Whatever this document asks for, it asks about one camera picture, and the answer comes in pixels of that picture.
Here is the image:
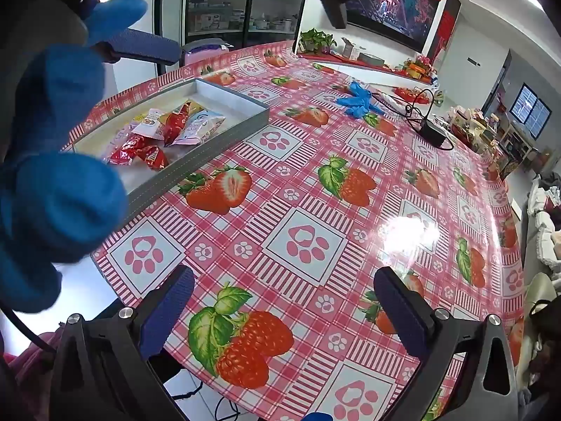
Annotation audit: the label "cluttered toy shelf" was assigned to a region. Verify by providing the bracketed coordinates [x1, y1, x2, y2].
[446, 104, 545, 177]

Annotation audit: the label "glass door cabinet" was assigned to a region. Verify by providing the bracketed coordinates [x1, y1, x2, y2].
[181, 0, 310, 50]

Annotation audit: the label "white blue snack packet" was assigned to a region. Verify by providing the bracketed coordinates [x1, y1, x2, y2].
[173, 112, 226, 146]

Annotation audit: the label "pink cloth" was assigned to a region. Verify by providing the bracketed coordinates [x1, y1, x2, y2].
[0, 329, 66, 421]

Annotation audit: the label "black power adapter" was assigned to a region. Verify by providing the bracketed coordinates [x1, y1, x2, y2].
[418, 120, 453, 147]

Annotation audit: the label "person's left hand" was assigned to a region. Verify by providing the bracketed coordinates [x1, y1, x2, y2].
[0, 0, 149, 314]

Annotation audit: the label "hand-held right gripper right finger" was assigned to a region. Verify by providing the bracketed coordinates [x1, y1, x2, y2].
[373, 267, 521, 421]

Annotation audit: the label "grey shallow box tray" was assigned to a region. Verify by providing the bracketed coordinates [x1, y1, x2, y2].
[61, 78, 271, 206]

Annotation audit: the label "red snack packet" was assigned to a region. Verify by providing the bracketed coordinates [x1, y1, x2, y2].
[160, 102, 192, 147]
[137, 146, 170, 171]
[109, 135, 147, 166]

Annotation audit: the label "red covered sideboard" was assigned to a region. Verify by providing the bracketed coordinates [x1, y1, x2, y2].
[297, 52, 434, 83]

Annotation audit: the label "purple chair back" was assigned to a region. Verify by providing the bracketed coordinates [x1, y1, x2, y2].
[181, 38, 236, 67]

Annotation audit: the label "white orange snack packet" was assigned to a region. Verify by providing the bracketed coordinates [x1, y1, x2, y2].
[130, 108, 169, 140]

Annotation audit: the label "pink white snack packet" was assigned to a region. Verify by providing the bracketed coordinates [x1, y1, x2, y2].
[99, 123, 137, 161]

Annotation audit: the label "dark framed window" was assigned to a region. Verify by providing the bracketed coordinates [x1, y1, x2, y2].
[510, 83, 552, 138]

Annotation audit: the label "black floor cable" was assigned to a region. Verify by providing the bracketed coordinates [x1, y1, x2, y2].
[164, 373, 239, 421]

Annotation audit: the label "white sofa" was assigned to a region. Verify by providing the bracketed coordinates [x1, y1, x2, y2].
[516, 174, 561, 389]

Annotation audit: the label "red wall decoration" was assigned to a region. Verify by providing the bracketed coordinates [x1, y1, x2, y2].
[431, 0, 462, 61]

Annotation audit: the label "blue disposable gloves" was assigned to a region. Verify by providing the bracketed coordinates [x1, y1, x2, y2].
[336, 81, 383, 119]

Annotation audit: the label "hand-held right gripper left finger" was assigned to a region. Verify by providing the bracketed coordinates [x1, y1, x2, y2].
[49, 264, 196, 421]

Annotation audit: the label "black adapter cable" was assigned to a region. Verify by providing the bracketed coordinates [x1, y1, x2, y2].
[404, 88, 444, 131]

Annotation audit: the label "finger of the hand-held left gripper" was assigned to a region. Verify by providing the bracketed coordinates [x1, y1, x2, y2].
[102, 28, 183, 66]

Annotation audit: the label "strawberry printed tablecloth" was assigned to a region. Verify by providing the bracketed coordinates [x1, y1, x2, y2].
[61, 40, 527, 421]

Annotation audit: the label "flower arrangement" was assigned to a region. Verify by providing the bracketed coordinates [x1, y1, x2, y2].
[400, 54, 434, 81]

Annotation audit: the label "green potted plant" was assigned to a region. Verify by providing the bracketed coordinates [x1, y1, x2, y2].
[298, 28, 337, 53]

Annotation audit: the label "wall television screen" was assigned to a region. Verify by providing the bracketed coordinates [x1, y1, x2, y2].
[345, 0, 444, 54]

